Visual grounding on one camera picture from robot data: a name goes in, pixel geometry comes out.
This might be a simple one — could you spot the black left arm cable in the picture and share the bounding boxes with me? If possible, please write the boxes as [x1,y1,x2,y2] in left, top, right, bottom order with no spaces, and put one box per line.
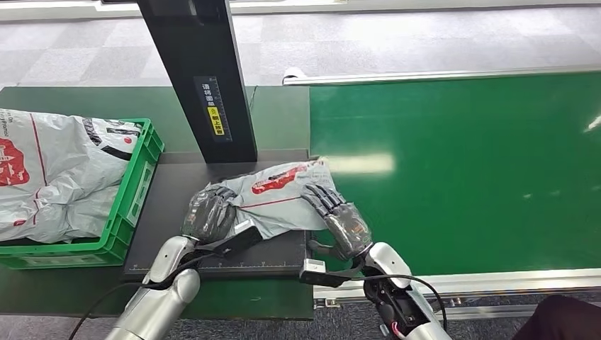
[67,252,222,340]

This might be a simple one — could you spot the person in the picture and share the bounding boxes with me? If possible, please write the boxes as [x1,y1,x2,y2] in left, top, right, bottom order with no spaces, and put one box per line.
[512,294,601,340]

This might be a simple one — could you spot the silver conveyor frame rail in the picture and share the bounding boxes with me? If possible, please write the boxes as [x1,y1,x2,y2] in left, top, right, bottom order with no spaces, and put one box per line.
[313,268,601,321]
[282,64,601,87]

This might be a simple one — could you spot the black inbound machine platform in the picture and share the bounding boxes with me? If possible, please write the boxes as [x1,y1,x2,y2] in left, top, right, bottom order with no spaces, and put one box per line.
[123,149,313,282]

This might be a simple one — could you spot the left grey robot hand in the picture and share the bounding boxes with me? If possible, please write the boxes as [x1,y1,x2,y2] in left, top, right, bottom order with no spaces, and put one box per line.
[181,184,239,245]

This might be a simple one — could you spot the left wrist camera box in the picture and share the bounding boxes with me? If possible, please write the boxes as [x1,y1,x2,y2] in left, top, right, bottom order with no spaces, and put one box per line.
[212,219,264,259]

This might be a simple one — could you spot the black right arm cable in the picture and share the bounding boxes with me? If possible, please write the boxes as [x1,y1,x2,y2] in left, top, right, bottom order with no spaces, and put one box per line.
[347,273,449,332]

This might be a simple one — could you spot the green conveyor belt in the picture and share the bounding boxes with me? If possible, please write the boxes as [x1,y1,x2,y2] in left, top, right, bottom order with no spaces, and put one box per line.
[308,71,601,277]

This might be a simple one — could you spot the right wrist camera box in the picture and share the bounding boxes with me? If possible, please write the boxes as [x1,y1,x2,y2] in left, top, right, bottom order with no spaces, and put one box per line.
[298,258,352,288]

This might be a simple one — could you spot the yellow warning label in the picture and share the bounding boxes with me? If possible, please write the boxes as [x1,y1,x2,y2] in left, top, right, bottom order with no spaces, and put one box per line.
[207,106,226,137]

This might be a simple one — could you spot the dark green table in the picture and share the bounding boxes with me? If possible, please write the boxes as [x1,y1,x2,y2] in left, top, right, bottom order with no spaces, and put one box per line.
[0,86,315,322]

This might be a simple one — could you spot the grey mailer bag black print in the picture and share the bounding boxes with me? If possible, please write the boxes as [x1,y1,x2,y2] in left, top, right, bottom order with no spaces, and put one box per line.
[82,116,143,164]

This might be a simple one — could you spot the green plastic crate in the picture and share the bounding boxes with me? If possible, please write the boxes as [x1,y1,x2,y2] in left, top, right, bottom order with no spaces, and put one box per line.
[0,118,166,271]

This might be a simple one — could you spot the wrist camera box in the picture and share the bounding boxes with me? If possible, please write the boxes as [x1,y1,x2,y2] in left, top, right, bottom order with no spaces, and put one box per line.
[212,219,264,259]
[298,258,352,288]

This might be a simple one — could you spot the large grey mailer bag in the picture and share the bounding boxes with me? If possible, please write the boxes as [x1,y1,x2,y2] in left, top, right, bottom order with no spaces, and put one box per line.
[0,108,130,244]

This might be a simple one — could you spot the black inbound machine post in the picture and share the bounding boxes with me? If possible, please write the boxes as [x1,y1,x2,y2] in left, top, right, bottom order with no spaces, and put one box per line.
[137,0,259,164]

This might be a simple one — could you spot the grey mailer bag red print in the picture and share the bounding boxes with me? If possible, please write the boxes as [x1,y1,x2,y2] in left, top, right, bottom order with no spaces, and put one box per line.
[220,158,340,241]

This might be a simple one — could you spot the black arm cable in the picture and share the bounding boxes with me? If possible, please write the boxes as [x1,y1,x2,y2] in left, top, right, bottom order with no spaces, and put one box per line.
[67,252,222,340]
[347,273,449,332]

